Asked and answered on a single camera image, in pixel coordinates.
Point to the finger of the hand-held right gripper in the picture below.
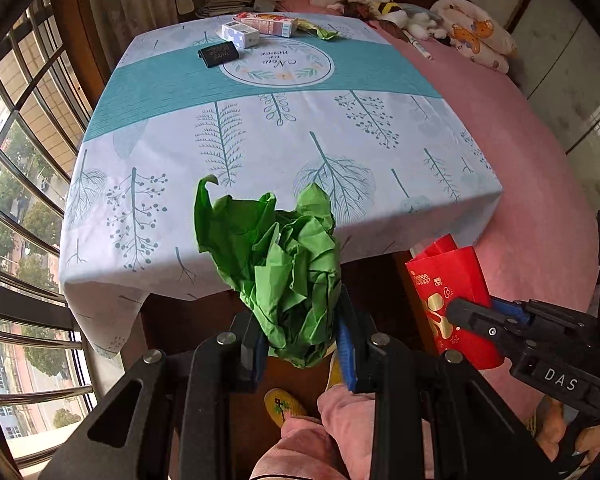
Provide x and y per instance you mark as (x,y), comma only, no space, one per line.
(480,327)
(512,311)

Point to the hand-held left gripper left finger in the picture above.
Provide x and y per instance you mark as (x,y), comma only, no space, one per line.
(259,360)

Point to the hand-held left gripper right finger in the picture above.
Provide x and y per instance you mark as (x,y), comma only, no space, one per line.
(345,360)

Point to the red paper bag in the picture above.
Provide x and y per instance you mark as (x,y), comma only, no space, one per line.
(450,280)

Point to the green paper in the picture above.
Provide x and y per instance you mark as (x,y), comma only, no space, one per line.
(290,270)

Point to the person's right hand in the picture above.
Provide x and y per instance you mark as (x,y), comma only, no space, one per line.
(555,425)

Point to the yellow slipper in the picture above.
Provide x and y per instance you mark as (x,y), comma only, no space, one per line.
(334,372)
(282,405)

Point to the person's pink pants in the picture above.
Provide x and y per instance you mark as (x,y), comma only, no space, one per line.
(300,450)

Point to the leaf printed tablecloth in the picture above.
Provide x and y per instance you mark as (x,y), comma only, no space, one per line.
(280,150)

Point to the white wardrobe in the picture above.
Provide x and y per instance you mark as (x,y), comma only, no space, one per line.
(570,60)

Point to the white marker pen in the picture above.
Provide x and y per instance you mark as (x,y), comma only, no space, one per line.
(417,45)

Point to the white grey plush toy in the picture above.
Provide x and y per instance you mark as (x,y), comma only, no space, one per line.
(420,22)

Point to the black wallet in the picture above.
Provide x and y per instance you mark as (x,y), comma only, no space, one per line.
(219,55)

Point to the white blue carton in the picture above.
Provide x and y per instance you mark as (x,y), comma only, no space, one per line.
(240,35)

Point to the green yellow wrapper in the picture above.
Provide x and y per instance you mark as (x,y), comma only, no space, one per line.
(325,34)

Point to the bee plush toy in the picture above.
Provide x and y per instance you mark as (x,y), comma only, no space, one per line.
(390,8)

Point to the pink carton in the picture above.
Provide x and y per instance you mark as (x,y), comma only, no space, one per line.
(270,25)

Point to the brown fluffy toy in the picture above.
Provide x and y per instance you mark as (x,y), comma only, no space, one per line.
(355,10)

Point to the stack of papers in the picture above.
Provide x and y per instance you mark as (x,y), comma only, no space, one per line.
(225,4)

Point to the curtain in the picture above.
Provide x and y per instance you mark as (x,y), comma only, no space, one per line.
(135,5)

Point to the window frame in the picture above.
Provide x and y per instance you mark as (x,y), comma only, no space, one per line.
(25,160)

